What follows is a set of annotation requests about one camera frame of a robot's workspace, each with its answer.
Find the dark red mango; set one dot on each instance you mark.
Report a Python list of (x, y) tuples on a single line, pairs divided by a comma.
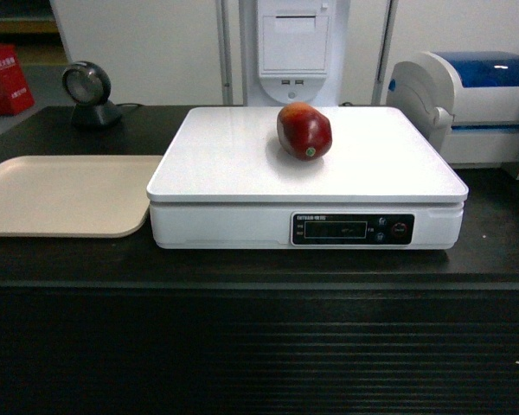
[(303, 131)]

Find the white and blue label printer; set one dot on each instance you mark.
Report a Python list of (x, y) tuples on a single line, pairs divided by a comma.
[(465, 104)]

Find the beige plastic tray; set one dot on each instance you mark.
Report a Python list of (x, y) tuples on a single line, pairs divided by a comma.
[(74, 196)]

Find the white POS terminal stand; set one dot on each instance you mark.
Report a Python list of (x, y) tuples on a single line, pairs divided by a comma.
[(293, 51)]

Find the red box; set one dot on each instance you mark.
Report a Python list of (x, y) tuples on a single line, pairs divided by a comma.
[(15, 94)]

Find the black barcode scanner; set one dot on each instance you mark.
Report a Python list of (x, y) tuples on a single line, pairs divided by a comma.
[(89, 86)]

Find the white partition panel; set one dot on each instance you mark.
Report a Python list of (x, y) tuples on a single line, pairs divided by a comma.
[(167, 52)]

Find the white checkout scale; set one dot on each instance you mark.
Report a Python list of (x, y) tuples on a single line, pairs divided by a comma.
[(225, 182)]

